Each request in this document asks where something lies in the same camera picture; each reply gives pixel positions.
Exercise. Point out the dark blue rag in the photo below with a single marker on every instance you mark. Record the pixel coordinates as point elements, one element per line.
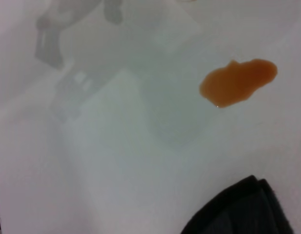
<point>243,209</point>

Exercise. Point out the brown liquid stain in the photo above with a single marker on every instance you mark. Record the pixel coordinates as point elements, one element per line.
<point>238,83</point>

